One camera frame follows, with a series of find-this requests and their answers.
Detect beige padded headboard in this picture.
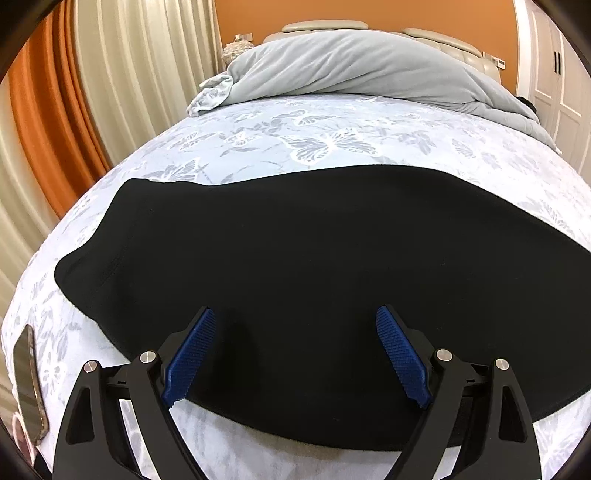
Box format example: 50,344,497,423
262,21,502,84

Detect grey duvet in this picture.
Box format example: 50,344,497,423
186,31,561,153

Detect smartphone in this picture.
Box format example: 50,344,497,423
11,325,51,446

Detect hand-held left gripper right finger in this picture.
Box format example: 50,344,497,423
375,305,542,480

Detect black pants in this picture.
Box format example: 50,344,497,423
54,162,591,450

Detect orange curtain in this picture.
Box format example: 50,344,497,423
8,7,114,220

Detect butterfly print bed sheet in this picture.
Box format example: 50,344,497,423
0,90,591,480

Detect white bedside ornament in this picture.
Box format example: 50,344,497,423
223,33,254,65

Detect white wardrobe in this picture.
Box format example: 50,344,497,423
512,0,591,158

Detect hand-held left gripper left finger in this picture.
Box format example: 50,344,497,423
52,307,218,480

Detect cream curtain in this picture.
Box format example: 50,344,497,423
74,0,227,171
0,106,65,301

